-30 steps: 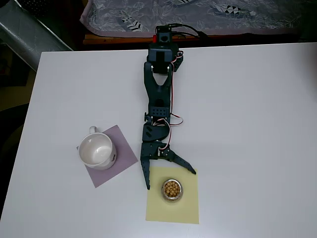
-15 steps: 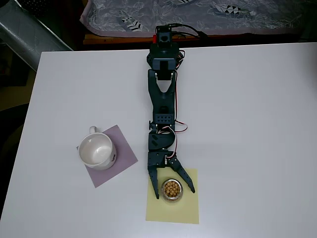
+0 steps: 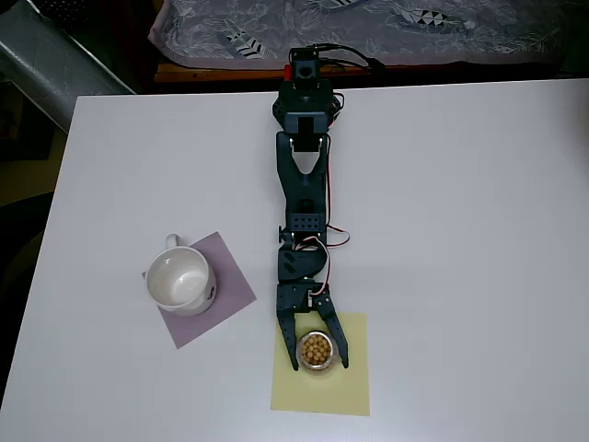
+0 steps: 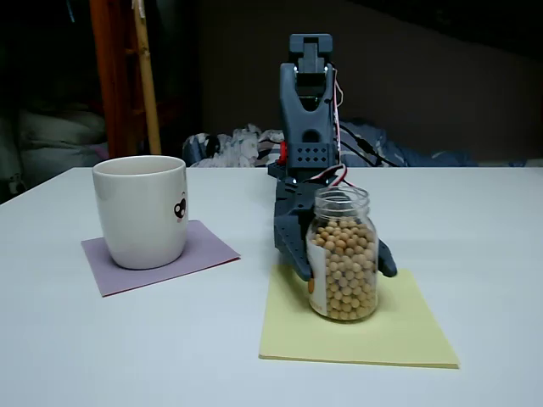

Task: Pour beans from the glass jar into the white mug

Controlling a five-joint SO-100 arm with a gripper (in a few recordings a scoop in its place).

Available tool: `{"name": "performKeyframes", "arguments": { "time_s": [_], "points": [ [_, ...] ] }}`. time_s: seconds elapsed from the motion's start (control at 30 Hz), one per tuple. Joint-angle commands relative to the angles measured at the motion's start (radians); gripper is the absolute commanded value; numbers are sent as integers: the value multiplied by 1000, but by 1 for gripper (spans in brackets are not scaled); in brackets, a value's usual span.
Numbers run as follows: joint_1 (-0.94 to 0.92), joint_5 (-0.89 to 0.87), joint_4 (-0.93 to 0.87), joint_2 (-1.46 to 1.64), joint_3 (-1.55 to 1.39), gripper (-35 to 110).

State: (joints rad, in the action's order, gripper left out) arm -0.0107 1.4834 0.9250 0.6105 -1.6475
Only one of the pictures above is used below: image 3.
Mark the small jar of chickpeas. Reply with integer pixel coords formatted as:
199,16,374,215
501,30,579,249
296,330,342,375

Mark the white ceramic mug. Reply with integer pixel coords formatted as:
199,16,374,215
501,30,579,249
144,233,217,318

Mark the purple paper square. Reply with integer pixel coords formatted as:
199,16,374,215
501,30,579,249
141,231,258,350

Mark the yellow paper sheet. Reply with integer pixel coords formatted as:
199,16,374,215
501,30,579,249
269,312,372,418

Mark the brown wooden board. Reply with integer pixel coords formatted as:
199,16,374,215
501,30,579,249
154,59,553,85

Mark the grey patterned cloth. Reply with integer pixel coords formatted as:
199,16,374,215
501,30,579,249
147,0,565,71

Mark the red and white servo cable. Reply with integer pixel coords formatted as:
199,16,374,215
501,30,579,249
294,133,353,309

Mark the black power cable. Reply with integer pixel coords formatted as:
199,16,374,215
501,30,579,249
317,43,387,75

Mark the silver metal duct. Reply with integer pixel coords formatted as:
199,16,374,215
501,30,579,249
0,0,137,134

